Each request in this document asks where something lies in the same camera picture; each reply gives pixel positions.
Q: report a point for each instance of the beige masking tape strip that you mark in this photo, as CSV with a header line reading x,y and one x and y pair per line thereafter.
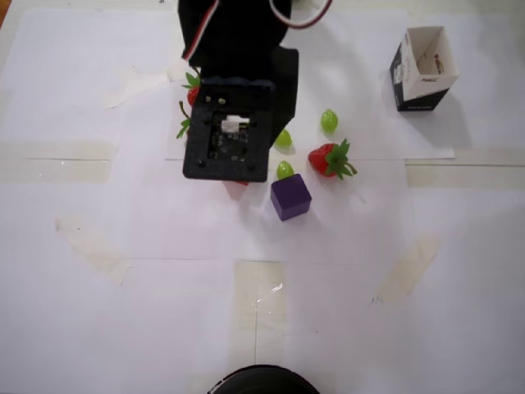
x,y
90,246
410,267
131,88

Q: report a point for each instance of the purple wooden cube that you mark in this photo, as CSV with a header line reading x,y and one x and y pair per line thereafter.
x,y
291,199

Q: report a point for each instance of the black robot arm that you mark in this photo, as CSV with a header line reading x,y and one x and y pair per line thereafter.
x,y
242,28

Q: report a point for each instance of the red plastic strawberry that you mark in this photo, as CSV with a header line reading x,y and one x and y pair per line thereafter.
x,y
193,95
322,161
183,124

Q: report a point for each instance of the black round dome object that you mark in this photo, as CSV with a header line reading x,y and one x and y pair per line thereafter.
x,y
262,381

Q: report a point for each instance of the red wooden cube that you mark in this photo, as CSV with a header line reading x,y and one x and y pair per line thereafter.
x,y
238,183

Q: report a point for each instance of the clear tape strip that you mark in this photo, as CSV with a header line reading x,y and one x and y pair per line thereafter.
x,y
260,312
463,172
61,164

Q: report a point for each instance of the white and black cardboard box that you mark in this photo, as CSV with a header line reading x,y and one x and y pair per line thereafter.
x,y
422,100

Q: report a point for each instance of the white paper sheet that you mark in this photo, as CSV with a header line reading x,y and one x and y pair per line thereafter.
x,y
369,135

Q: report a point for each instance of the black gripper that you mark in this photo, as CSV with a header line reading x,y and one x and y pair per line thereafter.
x,y
285,92

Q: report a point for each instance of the green plastic grape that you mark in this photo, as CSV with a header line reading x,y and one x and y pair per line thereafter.
x,y
329,121
284,168
284,139

